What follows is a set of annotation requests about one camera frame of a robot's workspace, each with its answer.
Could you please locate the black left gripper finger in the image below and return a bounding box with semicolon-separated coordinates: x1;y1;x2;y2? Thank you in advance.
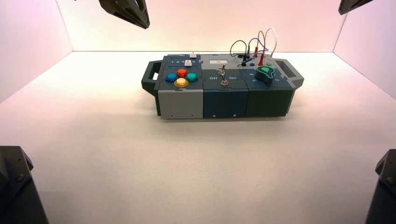
99;0;151;30

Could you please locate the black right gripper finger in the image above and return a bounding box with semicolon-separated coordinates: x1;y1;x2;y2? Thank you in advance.
338;0;374;16

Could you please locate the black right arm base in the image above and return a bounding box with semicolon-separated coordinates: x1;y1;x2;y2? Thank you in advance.
365;149;396;224

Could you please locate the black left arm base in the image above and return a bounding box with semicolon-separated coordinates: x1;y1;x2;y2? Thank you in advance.
0;146;49;224

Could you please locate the green rotary knob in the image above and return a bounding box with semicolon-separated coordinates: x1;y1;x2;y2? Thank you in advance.
255;66;276;87

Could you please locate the grey and teal task box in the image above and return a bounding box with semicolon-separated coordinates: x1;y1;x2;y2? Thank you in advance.
141;53;305;120

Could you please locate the white jumper wire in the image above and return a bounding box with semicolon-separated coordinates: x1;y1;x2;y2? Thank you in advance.
264;28;278;58

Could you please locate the red jumper wire with plug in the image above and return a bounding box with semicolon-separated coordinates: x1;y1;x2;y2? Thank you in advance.
253;30;267;66

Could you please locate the purple jumper wire with plug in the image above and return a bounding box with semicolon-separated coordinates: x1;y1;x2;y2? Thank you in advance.
240;37;269;67

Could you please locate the black jumper wire with plug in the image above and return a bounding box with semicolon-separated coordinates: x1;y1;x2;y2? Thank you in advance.
230;40;248;62

